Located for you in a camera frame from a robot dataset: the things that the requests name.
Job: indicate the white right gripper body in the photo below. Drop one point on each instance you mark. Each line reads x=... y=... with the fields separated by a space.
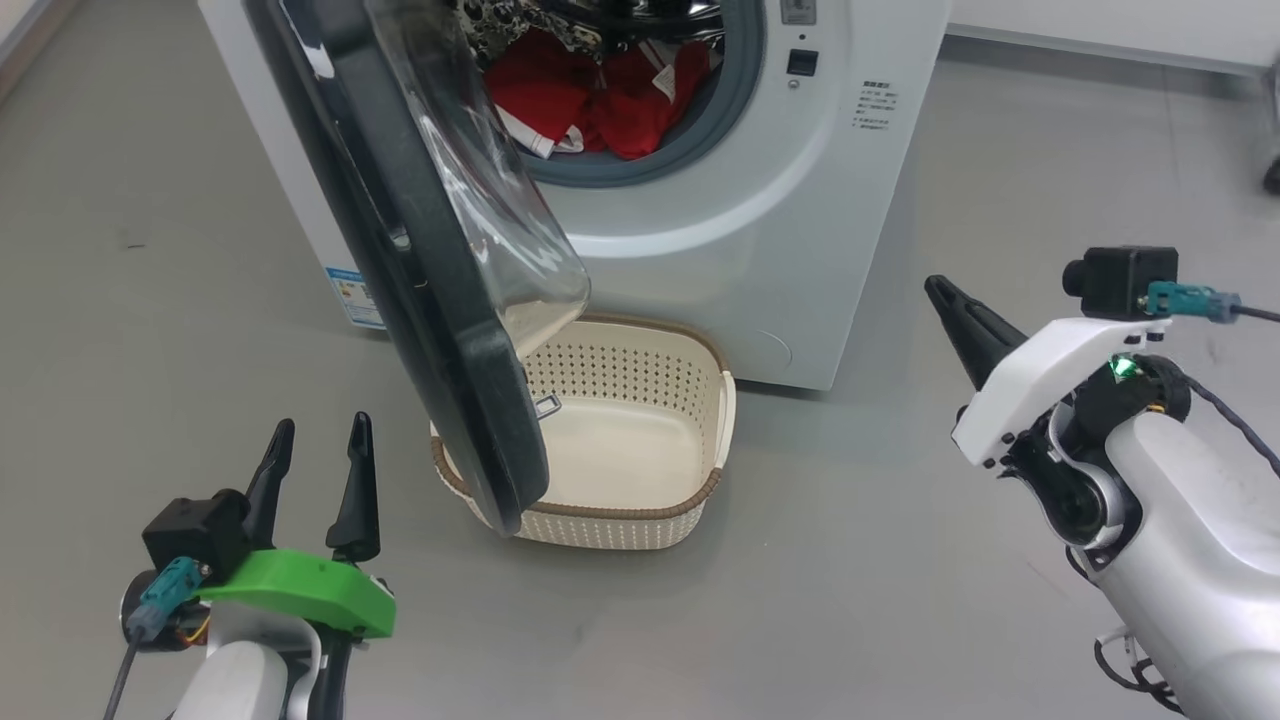
x=1040 y=385

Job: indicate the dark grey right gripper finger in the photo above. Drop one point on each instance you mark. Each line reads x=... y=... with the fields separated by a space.
x=980 y=335

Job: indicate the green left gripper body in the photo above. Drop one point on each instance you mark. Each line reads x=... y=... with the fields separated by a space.
x=300 y=590

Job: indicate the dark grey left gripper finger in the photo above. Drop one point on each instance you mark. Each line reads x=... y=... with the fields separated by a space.
x=268 y=490
x=357 y=510

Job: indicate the black round glass washer door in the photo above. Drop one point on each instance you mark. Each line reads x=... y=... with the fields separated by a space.
x=420 y=250

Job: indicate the red garment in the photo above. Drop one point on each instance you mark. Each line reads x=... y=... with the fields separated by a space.
x=620 y=100

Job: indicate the white front-load washing machine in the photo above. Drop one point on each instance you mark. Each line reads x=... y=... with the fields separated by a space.
x=760 y=200

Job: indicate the cream perforated laundry basket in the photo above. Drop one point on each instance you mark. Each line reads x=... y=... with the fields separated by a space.
x=640 y=460

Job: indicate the blue energy label sticker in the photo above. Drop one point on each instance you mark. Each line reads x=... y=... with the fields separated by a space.
x=355 y=300

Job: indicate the printed text label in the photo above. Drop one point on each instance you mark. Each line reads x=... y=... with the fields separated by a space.
x=875 y=107

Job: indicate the white cabinet panel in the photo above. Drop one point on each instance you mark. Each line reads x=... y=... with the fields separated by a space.
x=1120 y=25

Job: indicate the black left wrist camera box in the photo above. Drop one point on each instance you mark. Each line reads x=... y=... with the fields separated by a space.
x=195 y=530

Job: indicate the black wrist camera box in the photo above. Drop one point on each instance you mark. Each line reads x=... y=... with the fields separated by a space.
x=1120 y=280
x=195 y=530

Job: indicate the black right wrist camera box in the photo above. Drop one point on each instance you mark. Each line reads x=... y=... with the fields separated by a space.
x=1120 y=280

